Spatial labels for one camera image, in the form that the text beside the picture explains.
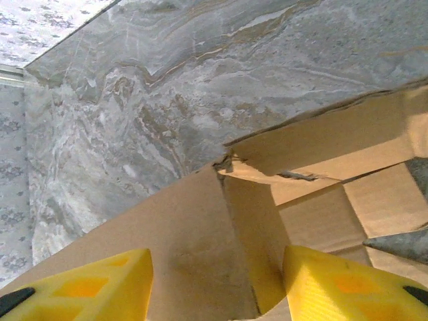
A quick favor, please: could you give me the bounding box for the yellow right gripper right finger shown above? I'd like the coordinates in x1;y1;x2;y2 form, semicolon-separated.
282;245;428;321

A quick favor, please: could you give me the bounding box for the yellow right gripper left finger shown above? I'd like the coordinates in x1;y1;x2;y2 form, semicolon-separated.
0;247;154;321

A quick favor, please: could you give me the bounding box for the brown cardboard paper box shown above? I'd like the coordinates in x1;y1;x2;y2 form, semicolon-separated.
0;78;428;321

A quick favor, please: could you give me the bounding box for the aluminium corner post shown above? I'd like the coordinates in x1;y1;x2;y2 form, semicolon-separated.
0;64;27;88

